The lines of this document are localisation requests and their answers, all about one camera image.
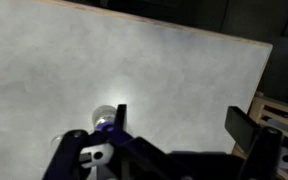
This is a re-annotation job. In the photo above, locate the wooden chair with slat back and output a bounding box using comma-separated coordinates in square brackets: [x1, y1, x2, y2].
[232, 93, 288, 180]

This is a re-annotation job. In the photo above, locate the silver candle container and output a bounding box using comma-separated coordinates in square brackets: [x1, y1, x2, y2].
[91, 104, 118, 132]

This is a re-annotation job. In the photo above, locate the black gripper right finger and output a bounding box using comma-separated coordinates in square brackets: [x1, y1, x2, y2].
[224, 105, 283, 180]

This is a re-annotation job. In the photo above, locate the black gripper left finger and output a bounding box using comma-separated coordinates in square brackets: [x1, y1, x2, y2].
[43, 103, 135, 180]

